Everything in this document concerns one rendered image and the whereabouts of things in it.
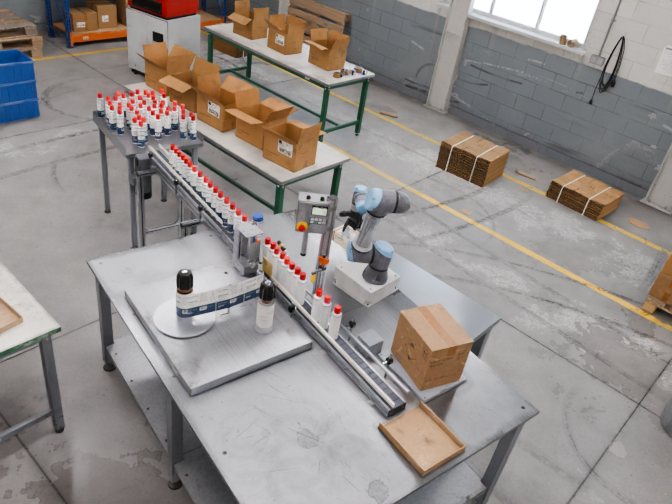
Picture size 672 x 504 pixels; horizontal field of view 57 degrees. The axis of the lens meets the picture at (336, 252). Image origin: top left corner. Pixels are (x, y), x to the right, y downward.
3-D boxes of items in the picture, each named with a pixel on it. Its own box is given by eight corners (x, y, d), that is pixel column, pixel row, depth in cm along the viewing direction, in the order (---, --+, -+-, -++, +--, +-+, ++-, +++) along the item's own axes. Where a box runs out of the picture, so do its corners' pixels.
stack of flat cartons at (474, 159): (433, 166, 716) (440, 141, 698) (456, 154, 753) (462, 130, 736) (482, 188, 687) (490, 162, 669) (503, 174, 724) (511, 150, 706)
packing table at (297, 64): (202, 86, 819) (203, 26, 775) (248, 77, 871) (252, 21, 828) (319, 150, 707) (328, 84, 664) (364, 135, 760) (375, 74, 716)
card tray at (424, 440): (378, 427, 280) (379, 421, 278) (419, 405, 295) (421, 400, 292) (422, 476, 262) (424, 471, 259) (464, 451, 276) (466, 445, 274)
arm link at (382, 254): (391, 271, 348) (397, 252, 340) (368, 268, 345) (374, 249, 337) (387, 258, 358) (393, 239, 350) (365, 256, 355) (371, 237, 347)
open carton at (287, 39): (258, 47, 738) (260, 14, 717) (285, 43, 764) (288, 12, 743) (279, 57, 717) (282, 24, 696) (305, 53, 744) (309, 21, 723)
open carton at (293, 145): (251, 159, 492) (254, 115, 471) (292, 143, 528) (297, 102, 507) (287, 178, 475) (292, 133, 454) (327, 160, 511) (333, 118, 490)
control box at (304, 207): (295, 222, 329) (299, 191, 318) (326, 225, 331) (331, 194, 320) (294, 232, 320) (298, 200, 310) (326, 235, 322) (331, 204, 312)
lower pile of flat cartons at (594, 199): (544, 196, 693) (550, 179, 681) (566, 184, 727) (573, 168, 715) (596, 222, 658) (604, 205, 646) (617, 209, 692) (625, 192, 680)
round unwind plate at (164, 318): (143, 309, 315) (143, 307, 314) (198, 292, 332) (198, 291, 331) (168, 346, 296) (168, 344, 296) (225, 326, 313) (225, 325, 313)
